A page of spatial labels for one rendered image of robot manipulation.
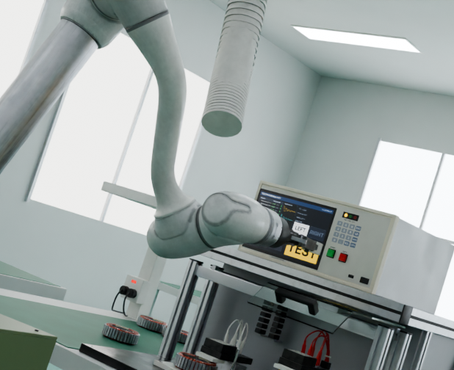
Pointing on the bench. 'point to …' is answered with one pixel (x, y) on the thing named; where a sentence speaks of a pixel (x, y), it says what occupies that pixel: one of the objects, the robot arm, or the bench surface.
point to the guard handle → (297, 299)
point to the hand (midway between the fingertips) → (312, 246)
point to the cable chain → (271, 327)
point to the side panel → (440, 353)
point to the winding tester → (372, 252)
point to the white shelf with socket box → (145, 301)
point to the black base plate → (123, 357)
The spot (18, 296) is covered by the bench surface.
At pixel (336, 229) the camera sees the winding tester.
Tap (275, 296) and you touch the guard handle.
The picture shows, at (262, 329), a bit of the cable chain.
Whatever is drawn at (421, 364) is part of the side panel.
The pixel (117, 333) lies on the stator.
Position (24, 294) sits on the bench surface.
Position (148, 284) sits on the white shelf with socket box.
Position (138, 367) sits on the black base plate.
